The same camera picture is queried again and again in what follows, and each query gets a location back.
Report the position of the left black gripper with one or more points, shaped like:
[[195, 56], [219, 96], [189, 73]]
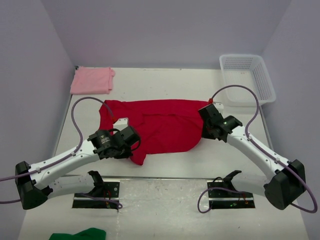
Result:
[[126, 154]]

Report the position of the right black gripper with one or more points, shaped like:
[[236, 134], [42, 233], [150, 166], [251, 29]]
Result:
[[206, 135]]

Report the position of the red t shirt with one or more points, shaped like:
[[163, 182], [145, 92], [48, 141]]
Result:
[[164, 125]]

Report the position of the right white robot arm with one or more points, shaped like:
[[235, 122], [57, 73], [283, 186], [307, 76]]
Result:
[[283, 180]]

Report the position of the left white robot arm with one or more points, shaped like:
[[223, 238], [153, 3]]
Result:
[[36, 183]]

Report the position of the white plastic basket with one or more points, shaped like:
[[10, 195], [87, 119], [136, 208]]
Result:
[[250, 71]]

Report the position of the folded pink t shirt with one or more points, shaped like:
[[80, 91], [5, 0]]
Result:
[[92, 81]]

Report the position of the green t shirt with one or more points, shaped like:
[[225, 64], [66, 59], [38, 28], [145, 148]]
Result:
[[88, 234]]

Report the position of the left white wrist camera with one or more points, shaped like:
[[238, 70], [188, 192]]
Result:
[[121, 123]]

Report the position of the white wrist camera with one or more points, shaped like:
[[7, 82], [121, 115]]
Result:
[[121, 123], [219, 106]]

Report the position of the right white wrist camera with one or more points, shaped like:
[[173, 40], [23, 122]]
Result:
[[219, 106]]

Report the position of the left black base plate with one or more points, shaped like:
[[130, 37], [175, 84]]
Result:
[[109, 192]]

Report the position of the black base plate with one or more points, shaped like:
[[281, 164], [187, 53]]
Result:
[[109, 192], [220, 199]]

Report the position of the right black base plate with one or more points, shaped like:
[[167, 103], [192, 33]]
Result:
[[220, 199]]

